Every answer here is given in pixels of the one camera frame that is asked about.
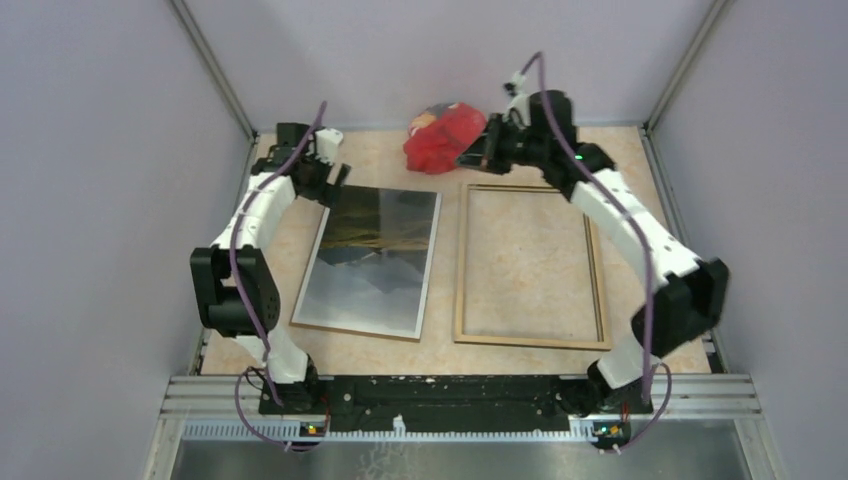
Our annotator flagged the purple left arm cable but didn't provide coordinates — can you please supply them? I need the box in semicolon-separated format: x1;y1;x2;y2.
228;100;331;454

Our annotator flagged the aluminium front rail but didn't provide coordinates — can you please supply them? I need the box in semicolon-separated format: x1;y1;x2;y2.
160;373;763;445

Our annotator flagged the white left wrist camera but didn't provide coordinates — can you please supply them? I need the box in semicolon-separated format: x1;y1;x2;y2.
311;127;344;165

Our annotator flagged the landscape photo print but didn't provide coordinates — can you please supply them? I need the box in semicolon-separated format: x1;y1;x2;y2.
290;185;442;342

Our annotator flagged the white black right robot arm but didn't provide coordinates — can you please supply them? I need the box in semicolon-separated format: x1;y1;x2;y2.
456;90;730;412

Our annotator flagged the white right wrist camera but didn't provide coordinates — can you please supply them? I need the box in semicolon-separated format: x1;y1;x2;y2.
502;71;531;130

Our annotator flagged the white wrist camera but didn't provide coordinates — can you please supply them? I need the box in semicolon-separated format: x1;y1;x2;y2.
311;127;344;165
502;71;531;130

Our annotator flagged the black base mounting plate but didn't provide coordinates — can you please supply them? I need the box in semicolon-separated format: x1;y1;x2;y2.
258;374;654;435

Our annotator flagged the crumpled red cloth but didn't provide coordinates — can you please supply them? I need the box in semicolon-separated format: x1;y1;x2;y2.
403;102;486;175

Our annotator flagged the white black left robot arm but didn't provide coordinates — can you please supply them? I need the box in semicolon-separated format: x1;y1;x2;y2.
189;123;351;414

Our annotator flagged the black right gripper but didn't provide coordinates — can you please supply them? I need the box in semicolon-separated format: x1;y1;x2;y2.
454;114;549;177

